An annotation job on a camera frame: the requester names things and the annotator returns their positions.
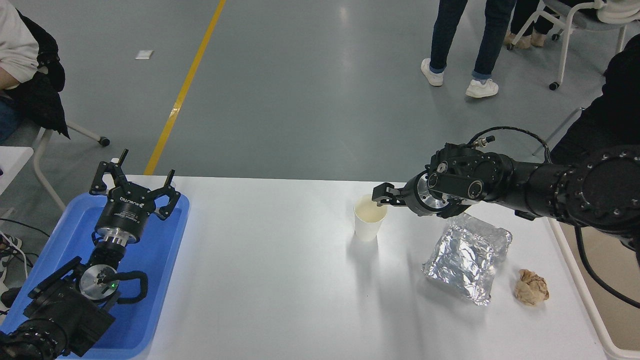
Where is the walking person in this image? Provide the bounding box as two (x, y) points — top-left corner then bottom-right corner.
(420, 0), (516, 99)

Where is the black floor cable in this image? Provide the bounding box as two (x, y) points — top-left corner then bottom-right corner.
(0, 217), (52, 268)

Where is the white-framed grey chair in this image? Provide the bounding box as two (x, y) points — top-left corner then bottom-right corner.
(506, 0), (640, 92)

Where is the grey metal chair leg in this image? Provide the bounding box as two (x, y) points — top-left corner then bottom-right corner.
(532, 107), (586, 157)

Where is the crumpled silver foil tray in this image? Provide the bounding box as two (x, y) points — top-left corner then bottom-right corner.
(421, 212), (513, 307)

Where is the black and white shoe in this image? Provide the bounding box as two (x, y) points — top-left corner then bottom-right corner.
(0, 234), (23, 281)

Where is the blue plastic tray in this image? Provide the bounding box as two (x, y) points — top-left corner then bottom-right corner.
(0, 192), (191, 360)

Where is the crumpled tan paper ball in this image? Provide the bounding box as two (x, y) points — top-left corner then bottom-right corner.
(515, 269), (551, 307)

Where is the small white side table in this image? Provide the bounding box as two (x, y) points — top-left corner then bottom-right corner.
(0, 146), (35, 197)

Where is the large pale bin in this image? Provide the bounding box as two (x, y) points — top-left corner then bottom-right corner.
(547, 216), (640, 360)

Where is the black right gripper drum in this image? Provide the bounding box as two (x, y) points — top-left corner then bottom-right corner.
(402, 172), (427, 218)

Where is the seated person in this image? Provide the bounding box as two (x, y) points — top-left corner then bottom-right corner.
(504, 0), (640, 50)
(0, 0), (70, 144)

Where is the person in dark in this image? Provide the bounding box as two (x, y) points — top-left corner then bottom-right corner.
(550, 33), (640, 167)

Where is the white paper cup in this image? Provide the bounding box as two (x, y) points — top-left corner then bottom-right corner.
(353, 194), (388, 243)

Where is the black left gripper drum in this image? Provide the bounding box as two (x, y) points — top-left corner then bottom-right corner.
(95, 182), (163, 237)

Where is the white-legged wheeled chair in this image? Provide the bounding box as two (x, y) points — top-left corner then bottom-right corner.
(32, 120), (111, 211)

